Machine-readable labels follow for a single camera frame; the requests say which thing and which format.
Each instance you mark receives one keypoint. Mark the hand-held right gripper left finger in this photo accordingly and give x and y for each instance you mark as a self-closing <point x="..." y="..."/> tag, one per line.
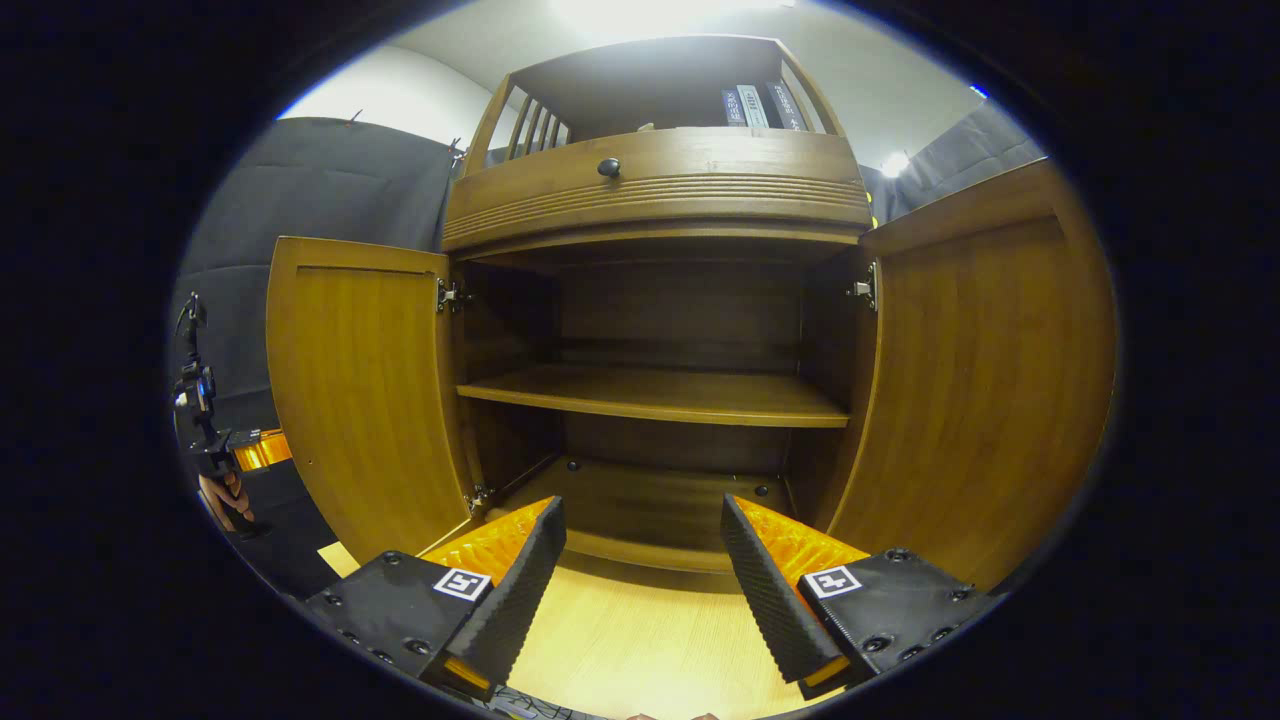
<point x="515" y="600"/>

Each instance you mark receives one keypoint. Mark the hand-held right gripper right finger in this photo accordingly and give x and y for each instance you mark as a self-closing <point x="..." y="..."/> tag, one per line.
<point x="770" y="600"/>

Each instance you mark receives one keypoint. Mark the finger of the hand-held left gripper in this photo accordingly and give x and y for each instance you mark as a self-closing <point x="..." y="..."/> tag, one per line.
<point x="262" y="450"/>

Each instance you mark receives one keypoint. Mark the wooden shoe cabinet door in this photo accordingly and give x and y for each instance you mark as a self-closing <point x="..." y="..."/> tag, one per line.
<point x="980" y="400"/>
<point x="360" y="400"/>

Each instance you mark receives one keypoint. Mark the black backdrop cloth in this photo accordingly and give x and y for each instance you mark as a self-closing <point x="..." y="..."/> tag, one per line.
<point x="330" y="180"/>

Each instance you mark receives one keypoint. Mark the wooden drawer with black knob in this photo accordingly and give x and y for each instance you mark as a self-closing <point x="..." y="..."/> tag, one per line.
<point x="720" y="170"/>

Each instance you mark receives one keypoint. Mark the small ceiling light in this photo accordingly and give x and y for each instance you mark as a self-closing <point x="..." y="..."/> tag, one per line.
<point x="895" y="164"/>

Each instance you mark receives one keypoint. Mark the pale grey upright book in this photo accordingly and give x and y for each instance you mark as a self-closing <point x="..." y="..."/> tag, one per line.
<point x="753" y="106"/>

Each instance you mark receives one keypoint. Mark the blue-grey upright book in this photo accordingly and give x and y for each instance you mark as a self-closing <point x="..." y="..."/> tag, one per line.
<point x="733" y="107"/>

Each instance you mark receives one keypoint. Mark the dark upright book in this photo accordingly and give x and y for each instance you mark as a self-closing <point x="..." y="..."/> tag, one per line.
<point x="786" y="105"/>

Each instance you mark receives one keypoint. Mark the large ceiling light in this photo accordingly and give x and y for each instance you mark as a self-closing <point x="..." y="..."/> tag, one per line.
<point x="670" y="15"/>

